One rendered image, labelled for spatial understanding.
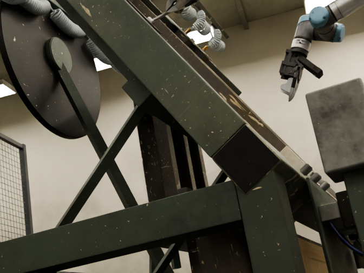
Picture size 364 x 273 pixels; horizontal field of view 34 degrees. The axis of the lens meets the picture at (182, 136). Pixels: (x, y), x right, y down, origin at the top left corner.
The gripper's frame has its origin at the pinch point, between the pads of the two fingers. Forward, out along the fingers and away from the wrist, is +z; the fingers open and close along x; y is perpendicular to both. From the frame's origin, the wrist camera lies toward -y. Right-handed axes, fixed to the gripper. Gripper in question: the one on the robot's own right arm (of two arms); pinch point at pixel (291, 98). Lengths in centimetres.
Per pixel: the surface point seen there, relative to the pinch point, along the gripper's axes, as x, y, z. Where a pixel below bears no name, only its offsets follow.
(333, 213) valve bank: 78, -30, 52
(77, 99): -8, 95, 18
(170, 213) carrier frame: 100, 2, 65
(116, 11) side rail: 100, 32, 20
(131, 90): 93, 24, 37
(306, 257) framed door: -26, -19, 56
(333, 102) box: 107, -26, 34
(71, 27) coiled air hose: -17, 116, -19
